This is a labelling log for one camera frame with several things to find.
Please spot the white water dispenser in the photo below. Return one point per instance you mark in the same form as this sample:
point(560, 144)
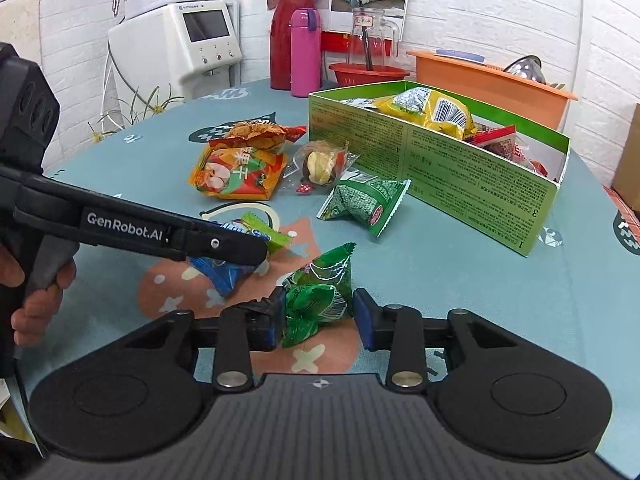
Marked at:
point(160, 50)

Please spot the red banner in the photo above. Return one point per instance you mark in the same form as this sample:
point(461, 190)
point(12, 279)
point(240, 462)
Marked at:
point(332, 40)

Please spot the small green candy packet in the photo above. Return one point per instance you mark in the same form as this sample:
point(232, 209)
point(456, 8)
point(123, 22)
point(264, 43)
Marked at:
point(270, 237)

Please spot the green cardboard box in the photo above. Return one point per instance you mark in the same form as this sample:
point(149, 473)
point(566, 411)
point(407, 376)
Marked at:
point(450, 180)

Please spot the dark stick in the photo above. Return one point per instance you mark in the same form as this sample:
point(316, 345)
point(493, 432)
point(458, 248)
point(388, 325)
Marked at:
point(368, 50)

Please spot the orange chip packet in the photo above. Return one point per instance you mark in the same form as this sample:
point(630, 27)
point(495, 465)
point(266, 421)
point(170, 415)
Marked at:
point(255, 132)

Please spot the shiny green snack packet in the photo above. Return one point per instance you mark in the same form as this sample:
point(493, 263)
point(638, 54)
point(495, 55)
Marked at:
point(315, 300)

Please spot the red thermos jug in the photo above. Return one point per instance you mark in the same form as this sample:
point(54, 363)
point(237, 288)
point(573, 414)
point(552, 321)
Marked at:
point(285, 40)

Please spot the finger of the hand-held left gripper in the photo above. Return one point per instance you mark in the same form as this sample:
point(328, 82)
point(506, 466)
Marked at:
point(225, 247)

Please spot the beige board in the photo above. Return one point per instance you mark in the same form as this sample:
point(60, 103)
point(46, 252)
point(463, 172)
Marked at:
point(20, 20)

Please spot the blue snack packet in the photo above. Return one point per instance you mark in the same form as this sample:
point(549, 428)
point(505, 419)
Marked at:
point(225, 275)

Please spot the person's left hand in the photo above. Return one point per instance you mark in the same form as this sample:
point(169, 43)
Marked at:
point(35, 320)

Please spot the red checked cloth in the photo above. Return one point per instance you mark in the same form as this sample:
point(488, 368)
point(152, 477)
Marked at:
point(625, 205)

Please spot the pink water bottle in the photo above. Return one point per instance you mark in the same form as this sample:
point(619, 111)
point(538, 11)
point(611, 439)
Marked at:
point(305, 60)

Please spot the blue lidded bowl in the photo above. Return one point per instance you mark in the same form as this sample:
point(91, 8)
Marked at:
point(460, 55)

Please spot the clear glass pitcher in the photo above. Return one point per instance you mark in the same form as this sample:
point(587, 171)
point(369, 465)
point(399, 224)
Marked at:
point(382, 35)

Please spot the red plastic colander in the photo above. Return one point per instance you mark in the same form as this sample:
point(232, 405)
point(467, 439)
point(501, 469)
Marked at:
point(370, 76)

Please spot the red and silver snack packet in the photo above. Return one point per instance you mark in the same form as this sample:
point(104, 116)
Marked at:
point(515, 155)

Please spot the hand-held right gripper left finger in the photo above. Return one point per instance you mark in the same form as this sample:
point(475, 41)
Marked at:
point(274, 320)

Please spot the green pyramid snack packet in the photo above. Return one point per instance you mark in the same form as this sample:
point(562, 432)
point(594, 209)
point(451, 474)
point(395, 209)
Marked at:
point(360, 202)

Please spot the orange plastic basin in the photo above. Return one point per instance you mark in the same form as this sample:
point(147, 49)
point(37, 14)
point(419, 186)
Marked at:
point(475, 85)

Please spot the steel bowl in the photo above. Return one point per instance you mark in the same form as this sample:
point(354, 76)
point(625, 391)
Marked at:
point(525, 67)

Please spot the yellow snack packet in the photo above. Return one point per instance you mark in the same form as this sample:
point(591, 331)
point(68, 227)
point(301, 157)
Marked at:
point(425, 107)

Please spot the yellow flowered plant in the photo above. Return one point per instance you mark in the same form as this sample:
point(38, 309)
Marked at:
point(132, 110)

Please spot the teal printed tablecloth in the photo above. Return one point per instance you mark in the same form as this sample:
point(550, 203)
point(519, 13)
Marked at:
point(475, 300)

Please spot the clear chocolate ball packet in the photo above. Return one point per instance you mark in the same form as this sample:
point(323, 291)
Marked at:
point(320, 167)

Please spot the orange apple print packet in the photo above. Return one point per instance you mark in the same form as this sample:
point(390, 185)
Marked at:
point(235, 175)

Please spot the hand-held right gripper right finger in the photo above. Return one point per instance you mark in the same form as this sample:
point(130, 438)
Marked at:
point(364, 320)

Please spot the brown cardboard box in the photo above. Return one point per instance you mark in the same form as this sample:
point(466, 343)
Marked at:
point(630, 160)

